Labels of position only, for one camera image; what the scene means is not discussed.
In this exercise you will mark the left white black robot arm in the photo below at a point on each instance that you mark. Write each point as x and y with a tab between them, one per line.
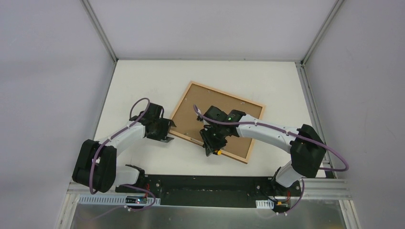
96	166

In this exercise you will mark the brown wooden photo frame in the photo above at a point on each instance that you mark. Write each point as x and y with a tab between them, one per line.
187	126

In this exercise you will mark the left white cable duct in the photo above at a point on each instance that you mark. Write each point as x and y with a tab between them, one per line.
132	201

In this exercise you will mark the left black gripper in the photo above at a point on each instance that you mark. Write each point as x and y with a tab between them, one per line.
166	130

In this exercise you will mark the aluminium front rail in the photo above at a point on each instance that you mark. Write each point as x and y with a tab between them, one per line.
315	188

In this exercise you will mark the right white cable duct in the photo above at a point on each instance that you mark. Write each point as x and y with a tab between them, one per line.
264	204

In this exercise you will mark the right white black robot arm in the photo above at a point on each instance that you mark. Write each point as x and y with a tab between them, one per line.
303	144

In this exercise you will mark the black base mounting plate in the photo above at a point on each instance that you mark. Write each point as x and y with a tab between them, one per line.
214	191

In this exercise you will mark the white cable duct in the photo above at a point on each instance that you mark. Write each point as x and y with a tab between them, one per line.
132	201
264	204

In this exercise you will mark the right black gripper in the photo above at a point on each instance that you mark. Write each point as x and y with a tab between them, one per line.
211	141

